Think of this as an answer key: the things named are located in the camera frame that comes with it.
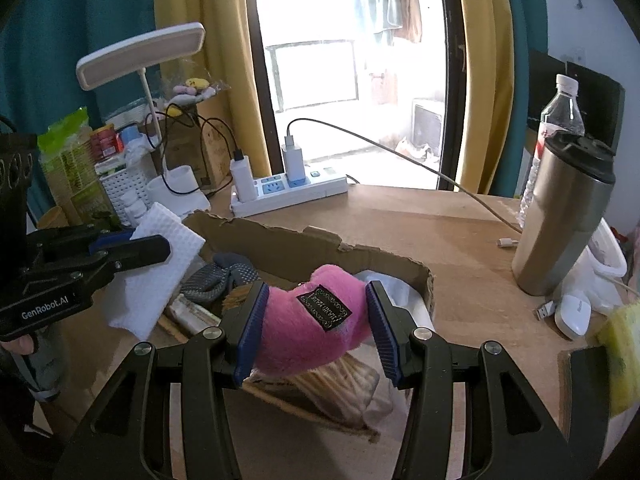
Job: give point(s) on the white power strip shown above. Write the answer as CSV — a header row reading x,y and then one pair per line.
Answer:
x,y
300,192

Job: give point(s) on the pink plush ice cream toy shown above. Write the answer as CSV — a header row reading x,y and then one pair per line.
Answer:
x,y
300,330

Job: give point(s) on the brown cardboard box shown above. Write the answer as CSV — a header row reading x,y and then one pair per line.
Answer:
x,y
300,245

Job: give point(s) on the dark tablet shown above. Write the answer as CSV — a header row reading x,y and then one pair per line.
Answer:
x,y
590,390

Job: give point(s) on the red can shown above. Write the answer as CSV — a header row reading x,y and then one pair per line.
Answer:
x,y
105,142

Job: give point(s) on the tall brown carton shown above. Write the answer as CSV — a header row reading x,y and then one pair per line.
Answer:
x,y
215,145

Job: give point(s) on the clear plastic water bottle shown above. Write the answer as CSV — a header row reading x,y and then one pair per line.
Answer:
x,y
560,110

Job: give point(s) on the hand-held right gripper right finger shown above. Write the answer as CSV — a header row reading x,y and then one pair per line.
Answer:
x,y
382,330

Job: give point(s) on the crumpled white plastic bag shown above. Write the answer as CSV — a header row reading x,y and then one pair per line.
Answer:
x,y
142,150

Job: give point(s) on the glass balcony door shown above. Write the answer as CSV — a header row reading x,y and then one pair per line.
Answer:
x,y
325,85

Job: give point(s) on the small white bottle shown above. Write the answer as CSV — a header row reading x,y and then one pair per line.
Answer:
x,y
135,207

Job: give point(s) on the grey dotted work glove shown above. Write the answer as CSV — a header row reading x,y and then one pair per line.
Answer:
x,y
220,275

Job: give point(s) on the silver usb connector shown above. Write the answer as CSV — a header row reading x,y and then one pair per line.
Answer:
x,y
546,310

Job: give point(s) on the green snack packet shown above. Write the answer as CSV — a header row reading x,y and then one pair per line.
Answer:
x,y
70,160

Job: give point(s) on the yellow curtain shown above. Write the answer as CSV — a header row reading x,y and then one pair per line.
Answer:
x,y
487,85
220,35

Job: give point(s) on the yellow sponge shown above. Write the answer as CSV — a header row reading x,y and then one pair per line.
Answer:
x,y
625,350

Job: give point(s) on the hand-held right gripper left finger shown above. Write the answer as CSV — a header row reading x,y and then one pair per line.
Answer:
x,y
252,330

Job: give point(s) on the white charger with black plug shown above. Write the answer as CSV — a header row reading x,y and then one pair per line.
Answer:
x,y
242,175

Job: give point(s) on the white computer mouse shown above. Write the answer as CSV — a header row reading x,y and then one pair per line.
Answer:
x,y
572,312

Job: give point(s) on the stack of brown paper cups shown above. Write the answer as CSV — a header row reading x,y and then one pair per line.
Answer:
x,y
52,217

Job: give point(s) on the white foam sheet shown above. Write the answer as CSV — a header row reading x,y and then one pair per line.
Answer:
x,y
150,280

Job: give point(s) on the white perforated basket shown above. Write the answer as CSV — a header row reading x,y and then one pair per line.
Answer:
x,y
125,185

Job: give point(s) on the white desk lamp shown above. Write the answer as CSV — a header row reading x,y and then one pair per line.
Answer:
x,y
140,52

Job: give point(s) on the stainless steel tumbler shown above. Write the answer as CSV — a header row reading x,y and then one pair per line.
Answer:
x,y
555,220

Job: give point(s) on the brown paper packet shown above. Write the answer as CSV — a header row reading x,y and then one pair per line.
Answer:
x,y
192,315

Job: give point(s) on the pack of cotton swabs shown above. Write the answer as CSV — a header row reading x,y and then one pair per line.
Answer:
x,y
340,385

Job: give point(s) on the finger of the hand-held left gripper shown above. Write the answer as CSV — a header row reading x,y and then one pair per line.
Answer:
x,y
140,252
107,242

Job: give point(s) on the bag of small plush toys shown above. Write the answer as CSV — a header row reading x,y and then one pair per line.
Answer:
x,y
195,89

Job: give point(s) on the black monitor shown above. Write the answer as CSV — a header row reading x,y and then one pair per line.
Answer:
x,y
595,100

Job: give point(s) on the person's left hand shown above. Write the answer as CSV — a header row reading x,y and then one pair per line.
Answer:
x,y
17,346

